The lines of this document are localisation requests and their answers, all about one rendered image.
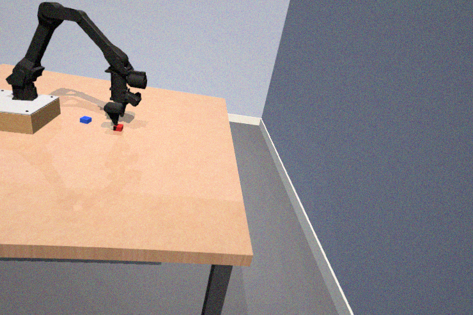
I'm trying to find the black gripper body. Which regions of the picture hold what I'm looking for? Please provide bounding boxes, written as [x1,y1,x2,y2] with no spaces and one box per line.
[104,85,128,114]

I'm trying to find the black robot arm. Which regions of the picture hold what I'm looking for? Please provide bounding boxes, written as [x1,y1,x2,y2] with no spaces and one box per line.
[6,2,147,107]

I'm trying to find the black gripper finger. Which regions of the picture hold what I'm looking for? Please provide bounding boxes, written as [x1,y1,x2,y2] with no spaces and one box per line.
[120,102,128,117]
[106,112,123,125]

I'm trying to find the red block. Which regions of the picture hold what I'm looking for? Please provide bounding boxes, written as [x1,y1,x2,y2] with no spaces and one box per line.
[113,124,123,132]

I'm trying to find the blue block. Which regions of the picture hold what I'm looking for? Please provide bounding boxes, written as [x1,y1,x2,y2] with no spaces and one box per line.
[79,116,92,124]

